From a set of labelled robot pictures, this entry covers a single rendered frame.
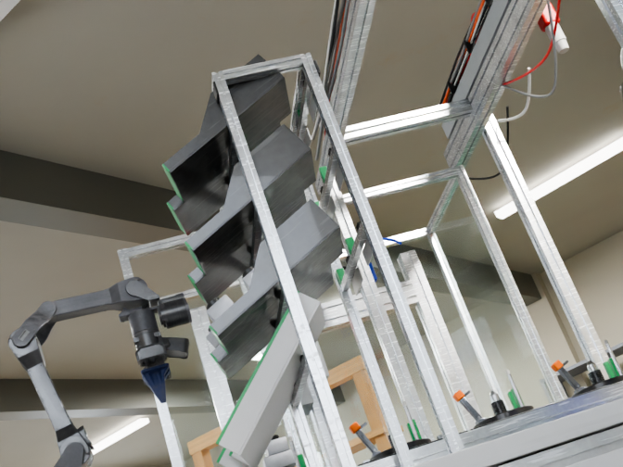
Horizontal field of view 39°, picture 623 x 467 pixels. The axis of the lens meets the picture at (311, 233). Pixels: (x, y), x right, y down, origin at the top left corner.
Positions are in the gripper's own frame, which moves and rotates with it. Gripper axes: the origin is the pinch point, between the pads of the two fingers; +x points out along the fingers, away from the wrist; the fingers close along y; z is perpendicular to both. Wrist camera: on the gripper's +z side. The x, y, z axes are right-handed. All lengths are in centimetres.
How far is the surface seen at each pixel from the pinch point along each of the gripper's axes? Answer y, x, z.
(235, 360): -22.1, 5.5, 14.7
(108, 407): 622, -174, -46
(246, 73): -48, -39, 29
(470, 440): -12, 31, 55
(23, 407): 559, -176, -109
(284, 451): 2.9, 20.0, 21.3
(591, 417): -70, 41, 53
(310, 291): -25.9, -2.6, 31.7
